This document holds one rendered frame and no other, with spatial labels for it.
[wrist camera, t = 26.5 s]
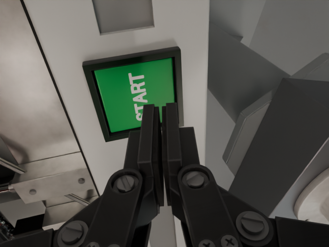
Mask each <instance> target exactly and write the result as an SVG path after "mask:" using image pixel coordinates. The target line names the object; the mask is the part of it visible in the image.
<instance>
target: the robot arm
mask: <svg viewBox="0 0 329 247"><path fill-rule="evenodd" d="M164 182H165V190H166V198H167V205H168V206H171V208H172V214H173V215H174V216H175V217H176V218H178V219H179V220H180V221H181V227H182V231H183V236H184V240H185V244H186V247H329V167H328V168H327V169H325V170H324V171H323V172H321V173H320V174H319V175H318V176H317V177H315V178H314V179H313V180H312V181H311V182H310V183H309V184H308V185H307V186H306V187H305V188H304V190H303V191H302V192H301V194H300V195H299V197H298V199H297V200H296V203H295V206H294V214H295V216H296V218H297V220H296V219H290V218H283V217H277V216H275V218H274V219H273V218H268V217H267V216H265V215H264V214H263V213H262V212H260V211H259V210H257V209H256V208H254V207H252V206H251V205H249V204H247V203H246V202H244V201H243V200H241V199H239V198H238V197H236V196H235V195H233V194H231V193H230V192H228V191H227V190H225V189H223V188H222V187H220V186H219V185H217V183H216V181H215V179H214V176H213V174H212V172H211V171H210V170H209V169H208V168H207V167H205V166H203V165H200V161H199V155H198V149H197V143H196V138H195V132H194V127H193V126H192V127H179V123H178V113H177V103H176V102H172V103H166V106H162V130H161V121H160V113H159V107H158V106H157V107H155V105H154V104H145V105H143V111H142V120H141V130H136V131H130V132H129V137H128V143H127V149H126V155H125V161H124V167H123V169H121V170H118V171H117V172H115V173H114V174H112V175H111V176H110V178H109V180H108V182H107V184H106V187H105V189H104V192H103V194H102V195H101V196H99V197H98V198H97V199H96V200H94V201H93V202H92V203H90V204H89V205H88V206H86V207H85V208H84V209H82V210H81V211H80V212H78V213H77V214H76V215H74V216H73V217H72V218H71V219H69V220H68V221H67V222H65V223H64V224H63V225H62V226H61V227H60V228H59V229H57V230H54V229H53V228H51V229H48V230H44V231H40V232H36V233H33V234H29V235H25V236H22V237H18V238H15V239H11V240H7V241H4V242H2V243H0V247H147V246H148V241H149V236H150V231H151V223H152V220H153V219H154V218H155V217H156V216H157V215H158V214H159V213H160V206H164Z"/></svg>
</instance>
